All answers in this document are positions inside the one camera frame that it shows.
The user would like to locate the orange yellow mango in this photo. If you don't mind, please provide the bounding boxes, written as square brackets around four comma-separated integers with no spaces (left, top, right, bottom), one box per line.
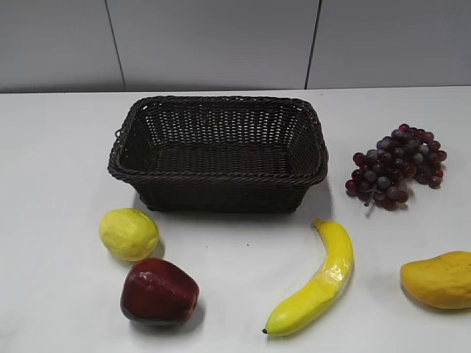
[400,251,470,310]

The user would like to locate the dark brown wicker basket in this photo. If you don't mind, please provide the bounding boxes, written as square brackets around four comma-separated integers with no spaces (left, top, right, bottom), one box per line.
[107,96,328,213]

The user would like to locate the yellow lemon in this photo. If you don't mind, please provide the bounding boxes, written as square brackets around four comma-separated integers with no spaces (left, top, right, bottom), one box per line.
[99,208,160,262]

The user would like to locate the dark red apple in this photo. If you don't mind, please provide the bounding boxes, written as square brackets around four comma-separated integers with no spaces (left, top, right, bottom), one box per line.
[120,257,199,326]

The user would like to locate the yellow banana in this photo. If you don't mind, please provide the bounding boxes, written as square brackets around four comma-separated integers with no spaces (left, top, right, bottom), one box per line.
[263,218,355,337]

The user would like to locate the purple grape bunch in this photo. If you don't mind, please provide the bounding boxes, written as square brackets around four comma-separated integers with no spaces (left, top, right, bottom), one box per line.
[344,124,447,211]

